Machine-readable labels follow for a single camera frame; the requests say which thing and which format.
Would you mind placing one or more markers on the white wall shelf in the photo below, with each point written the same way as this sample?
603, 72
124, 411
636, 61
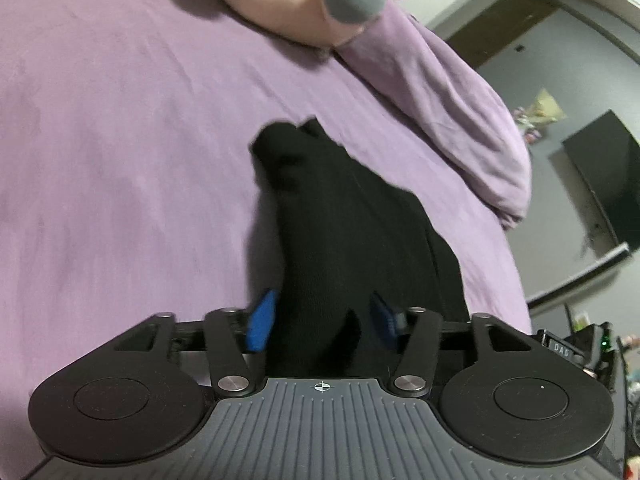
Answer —
575, 282

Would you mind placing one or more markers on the purple bed sheet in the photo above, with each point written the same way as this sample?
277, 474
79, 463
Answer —
100, 160

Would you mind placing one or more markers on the black sock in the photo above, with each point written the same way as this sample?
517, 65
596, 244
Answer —
340, 220

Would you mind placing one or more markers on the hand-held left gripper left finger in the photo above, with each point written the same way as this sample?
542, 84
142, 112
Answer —
261, 325

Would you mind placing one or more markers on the purple pillow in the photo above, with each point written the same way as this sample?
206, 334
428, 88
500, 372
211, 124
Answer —
450, 110

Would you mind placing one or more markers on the pink plush toy grey feet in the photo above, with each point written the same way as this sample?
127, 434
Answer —
280, 5

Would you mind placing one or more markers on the brown wooden door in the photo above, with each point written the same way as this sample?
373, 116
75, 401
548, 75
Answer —
500, 25

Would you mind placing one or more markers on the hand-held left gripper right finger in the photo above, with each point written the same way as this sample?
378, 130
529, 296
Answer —
386, 322

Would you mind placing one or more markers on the wrapped flower bouquet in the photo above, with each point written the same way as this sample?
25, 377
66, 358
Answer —
545, 107

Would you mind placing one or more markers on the black television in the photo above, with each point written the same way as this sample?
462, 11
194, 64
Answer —
610, 175

